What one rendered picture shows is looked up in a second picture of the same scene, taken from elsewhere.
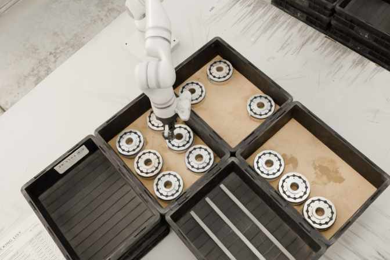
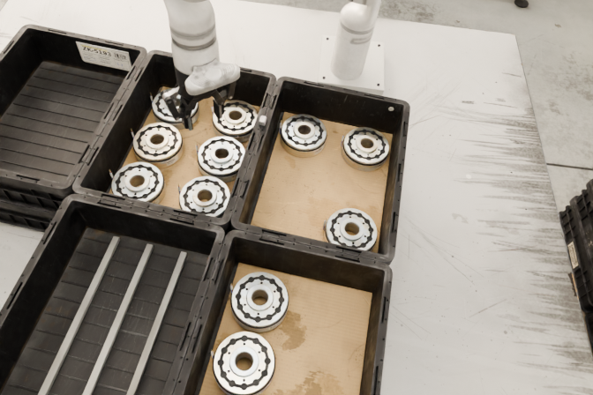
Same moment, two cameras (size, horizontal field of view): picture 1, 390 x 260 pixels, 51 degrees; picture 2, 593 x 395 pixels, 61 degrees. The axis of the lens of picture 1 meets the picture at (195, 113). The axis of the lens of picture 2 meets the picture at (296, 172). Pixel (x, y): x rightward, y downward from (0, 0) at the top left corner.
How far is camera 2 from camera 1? 66 cm
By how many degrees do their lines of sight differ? 20
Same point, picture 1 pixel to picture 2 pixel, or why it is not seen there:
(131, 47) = (327, 46)
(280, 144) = (311, 300)
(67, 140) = not seen: hidden behind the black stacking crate
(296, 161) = (299, 343)
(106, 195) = (85, 126)
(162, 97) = (176, 17)
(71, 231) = (12, 117)
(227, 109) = (314, 193)
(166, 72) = not seen: outside the picture
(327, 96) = (470, 339)
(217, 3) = (483, 103)
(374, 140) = not seen: outside the picture
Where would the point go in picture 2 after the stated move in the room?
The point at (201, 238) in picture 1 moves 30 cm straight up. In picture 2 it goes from (83, 276) to (23, 187)
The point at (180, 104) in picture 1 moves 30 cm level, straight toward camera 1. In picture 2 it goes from (206, 68) to (40, 187)
